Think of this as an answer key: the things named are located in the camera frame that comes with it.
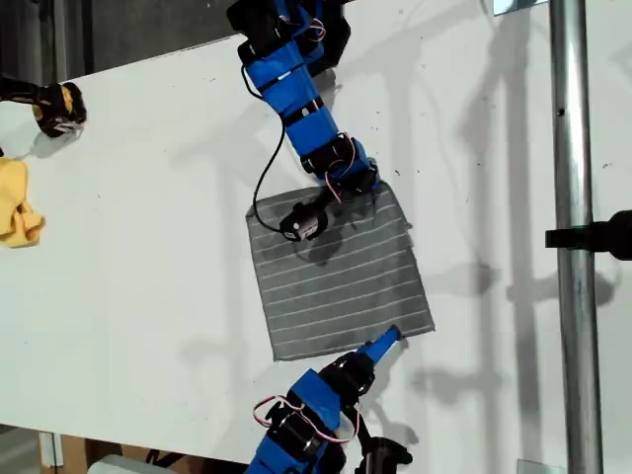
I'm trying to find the grey striped towel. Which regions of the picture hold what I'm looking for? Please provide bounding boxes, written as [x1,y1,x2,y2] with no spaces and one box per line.
[244,178,436,364]

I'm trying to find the black clamp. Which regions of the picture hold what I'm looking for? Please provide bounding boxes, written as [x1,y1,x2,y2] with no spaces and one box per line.
[544,209,632,261]

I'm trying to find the white plastic container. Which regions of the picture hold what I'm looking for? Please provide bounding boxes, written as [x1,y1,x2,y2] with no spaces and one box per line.
[88,453,152,474]

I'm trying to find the brown cardboard box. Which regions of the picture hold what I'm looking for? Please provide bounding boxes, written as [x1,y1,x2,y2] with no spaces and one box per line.
[58,434,248,474]

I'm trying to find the black yellow power tool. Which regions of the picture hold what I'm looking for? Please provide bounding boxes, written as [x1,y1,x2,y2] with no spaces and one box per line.
[0,73,89,139]

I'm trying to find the white table leg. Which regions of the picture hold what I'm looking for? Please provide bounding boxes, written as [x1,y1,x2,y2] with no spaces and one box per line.
[39,432,64,468]

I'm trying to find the yellow cloth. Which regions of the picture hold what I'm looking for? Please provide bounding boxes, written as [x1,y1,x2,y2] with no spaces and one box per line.
[0,156,46,248]

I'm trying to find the black camera stalk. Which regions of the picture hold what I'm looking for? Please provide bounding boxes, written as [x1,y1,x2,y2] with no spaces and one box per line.
[311,189,343,214]
[354,407,376,445]

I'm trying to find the black camera box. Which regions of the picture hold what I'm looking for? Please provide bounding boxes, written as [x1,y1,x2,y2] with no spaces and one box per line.
[279,201,328,243]
[359,436,414,474]

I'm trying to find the black camera cable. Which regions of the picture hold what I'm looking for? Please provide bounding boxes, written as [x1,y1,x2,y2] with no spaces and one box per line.
[240,63,290,236]

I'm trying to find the steel post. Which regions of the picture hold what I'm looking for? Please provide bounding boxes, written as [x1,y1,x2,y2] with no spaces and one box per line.
[548,0,606,474]

